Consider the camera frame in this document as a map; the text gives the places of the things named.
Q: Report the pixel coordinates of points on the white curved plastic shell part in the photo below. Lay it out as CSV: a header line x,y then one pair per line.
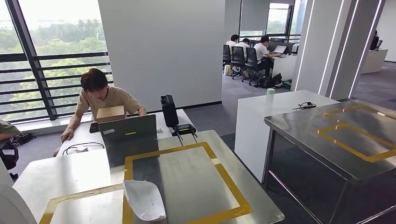
x,y
145,201
14,210

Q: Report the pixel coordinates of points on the steel workbench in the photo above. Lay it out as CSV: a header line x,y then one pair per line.
x,y
191,173

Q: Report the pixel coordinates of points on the white desk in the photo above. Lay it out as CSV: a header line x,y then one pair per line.
x,y
283,68
250,139
182,119

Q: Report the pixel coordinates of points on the black device with antennas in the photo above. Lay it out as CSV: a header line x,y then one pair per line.
x,y
184,129

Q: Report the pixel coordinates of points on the tan bag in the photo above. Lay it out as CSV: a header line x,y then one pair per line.
x,y
227,70

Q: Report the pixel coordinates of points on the grey laptop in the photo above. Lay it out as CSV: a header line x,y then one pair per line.
x,y
139,126

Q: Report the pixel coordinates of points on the black office chair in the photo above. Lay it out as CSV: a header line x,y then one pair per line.
x,y
9,157
226,52
238,55
251,57

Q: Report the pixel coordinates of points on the white green bottle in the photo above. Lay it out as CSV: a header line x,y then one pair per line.
x,y
270,99

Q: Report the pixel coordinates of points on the black backpack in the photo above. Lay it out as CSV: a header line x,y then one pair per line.
x,y
269,82

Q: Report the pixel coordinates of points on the person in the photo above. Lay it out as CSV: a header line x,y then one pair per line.
x,y
243,46
374,41
260,51
117,99
6,128
232,40

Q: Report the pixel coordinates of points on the brown cardboard box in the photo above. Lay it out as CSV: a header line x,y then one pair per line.
x,y
109,113

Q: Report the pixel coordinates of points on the green box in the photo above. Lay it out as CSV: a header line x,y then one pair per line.
x,y
286,85

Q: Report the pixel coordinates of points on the stainless steel table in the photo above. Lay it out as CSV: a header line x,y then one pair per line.
x,y
297,130

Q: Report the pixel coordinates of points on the open laptop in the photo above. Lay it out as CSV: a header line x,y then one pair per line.
x,y
281,49

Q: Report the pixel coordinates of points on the black smartphone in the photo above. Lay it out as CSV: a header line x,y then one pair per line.
x,y
94,127

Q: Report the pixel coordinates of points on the black headset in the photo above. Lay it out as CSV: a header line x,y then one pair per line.
x,y
309,105

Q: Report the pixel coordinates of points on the black window railing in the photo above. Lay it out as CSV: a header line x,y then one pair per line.
x,y
71,55

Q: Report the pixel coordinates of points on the black bag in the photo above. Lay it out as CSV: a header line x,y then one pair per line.
x,y
24,138

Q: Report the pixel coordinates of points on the white counter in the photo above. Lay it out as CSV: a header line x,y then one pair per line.
x,y
374,61

